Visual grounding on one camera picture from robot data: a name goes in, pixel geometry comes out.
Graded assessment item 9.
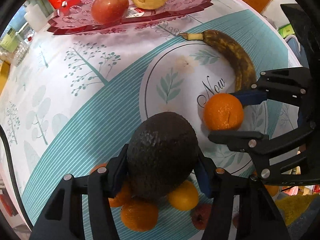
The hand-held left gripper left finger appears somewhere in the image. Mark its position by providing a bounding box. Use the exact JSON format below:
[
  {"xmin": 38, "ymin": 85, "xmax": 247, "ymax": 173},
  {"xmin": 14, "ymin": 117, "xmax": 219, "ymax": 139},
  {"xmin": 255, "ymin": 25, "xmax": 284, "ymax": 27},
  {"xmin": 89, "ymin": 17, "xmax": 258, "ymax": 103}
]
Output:
[{"xmin": 30, "ymin": 144, "xmax": 130, "ymax": 240}]

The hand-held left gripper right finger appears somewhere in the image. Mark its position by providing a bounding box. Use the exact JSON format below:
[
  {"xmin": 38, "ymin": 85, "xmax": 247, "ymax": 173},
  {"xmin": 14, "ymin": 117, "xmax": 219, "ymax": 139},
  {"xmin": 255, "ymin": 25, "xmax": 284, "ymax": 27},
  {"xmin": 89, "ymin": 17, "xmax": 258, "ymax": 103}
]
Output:
[{"xmin": 194, "ymin": 151, "xmax": 292, "ymax": 240}]

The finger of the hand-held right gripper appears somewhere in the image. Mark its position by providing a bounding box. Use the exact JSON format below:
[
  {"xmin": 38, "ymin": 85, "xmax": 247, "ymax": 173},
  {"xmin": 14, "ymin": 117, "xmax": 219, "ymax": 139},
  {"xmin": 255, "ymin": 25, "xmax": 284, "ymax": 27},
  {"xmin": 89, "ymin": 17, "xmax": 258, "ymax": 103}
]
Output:
[
  {"xmin": 229, "ymin": 67, "xmax": 312, "ymax": 109},
  {"xmin": 208, "ymin": 120, "xmax": 317, "ymax": 187}
]

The small yellow-orange orange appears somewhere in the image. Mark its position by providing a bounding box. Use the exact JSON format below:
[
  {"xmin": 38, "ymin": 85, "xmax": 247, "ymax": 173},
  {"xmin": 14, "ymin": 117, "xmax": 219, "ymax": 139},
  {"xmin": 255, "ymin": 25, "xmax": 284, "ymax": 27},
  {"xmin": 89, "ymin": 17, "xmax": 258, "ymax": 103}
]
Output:
[{"xmin": 167, "ymin": 180, "xmax": 200, "ymax": 211}]

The dark avocado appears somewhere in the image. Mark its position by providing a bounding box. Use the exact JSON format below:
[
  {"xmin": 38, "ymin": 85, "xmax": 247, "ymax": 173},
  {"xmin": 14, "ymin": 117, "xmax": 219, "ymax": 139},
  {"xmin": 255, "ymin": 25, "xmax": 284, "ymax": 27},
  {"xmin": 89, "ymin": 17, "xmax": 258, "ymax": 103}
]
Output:
[{"xmin": 126, "ymin": 112, "xmax": 199, "ymax": 200}]

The brown overripe banana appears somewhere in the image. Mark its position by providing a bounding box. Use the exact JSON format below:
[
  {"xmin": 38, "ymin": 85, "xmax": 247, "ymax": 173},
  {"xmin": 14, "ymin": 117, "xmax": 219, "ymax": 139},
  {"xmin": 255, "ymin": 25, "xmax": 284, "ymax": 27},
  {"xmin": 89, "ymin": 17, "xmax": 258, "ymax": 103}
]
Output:
[{"xmin": 178, "ymin": 29, "xmax": 258, "ymax": 93}]

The red glass tray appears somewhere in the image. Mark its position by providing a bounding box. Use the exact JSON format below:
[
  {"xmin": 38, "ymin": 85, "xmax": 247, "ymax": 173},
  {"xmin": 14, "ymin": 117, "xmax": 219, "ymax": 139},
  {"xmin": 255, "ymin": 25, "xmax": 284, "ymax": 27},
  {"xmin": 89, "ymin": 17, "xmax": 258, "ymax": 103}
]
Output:
[{"xmin": 46, "ymin": 0, "xmax": 214, "ymax": 36}]

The printed teal white tablecloth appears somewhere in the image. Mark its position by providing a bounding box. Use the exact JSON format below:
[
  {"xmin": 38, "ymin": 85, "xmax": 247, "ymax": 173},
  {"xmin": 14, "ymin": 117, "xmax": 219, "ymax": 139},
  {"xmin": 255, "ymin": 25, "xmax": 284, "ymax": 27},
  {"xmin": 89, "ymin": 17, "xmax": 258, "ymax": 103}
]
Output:
[{"xmin": 0, "ymin": 0, "xmax": 304, "ymax": 240}]

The yellow shaggy rug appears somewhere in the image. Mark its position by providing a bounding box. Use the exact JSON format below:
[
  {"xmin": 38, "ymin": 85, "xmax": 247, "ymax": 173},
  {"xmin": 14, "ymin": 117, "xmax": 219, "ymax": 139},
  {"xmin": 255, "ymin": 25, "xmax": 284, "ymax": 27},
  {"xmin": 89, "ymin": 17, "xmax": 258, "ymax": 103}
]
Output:
[{"xmin": 274, "ymin": 194, "xmax": 320, "ymax": 227}]

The clear drinking glass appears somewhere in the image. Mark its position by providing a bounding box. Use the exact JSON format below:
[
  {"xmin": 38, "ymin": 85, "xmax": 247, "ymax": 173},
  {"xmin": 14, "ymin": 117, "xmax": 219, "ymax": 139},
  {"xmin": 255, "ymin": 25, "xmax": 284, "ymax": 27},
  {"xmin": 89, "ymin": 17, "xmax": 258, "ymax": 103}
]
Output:
[{"xmin": 11, "ymin": 39, "xmax": 32, "ymax": 67}]

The red apple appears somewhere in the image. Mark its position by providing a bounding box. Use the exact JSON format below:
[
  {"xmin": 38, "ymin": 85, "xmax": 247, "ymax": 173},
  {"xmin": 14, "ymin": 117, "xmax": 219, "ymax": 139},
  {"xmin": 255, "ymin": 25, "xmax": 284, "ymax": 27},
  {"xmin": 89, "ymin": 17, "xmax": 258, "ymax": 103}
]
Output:
[{"xmin": 91, "ymin": 0, "xmax": 130, "ymax": 25}]

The clear bottle with green label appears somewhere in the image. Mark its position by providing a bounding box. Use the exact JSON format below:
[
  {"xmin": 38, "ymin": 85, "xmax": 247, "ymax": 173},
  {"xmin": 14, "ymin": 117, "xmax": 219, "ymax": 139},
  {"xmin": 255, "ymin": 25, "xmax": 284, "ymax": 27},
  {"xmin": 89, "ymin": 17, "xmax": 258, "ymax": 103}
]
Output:
[{"xmin": 0, "ymin": 27, "xmax": 18, "ymax": 54}]

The white plastic bottle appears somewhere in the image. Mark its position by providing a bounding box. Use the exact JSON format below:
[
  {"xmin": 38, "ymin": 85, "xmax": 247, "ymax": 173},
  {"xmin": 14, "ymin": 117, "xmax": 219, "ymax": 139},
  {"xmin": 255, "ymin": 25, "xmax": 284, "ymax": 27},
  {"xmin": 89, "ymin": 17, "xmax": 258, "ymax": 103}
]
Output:
[{"xmin": 25, "ymin": 0, "xmax": 57, "ymax": 33}]

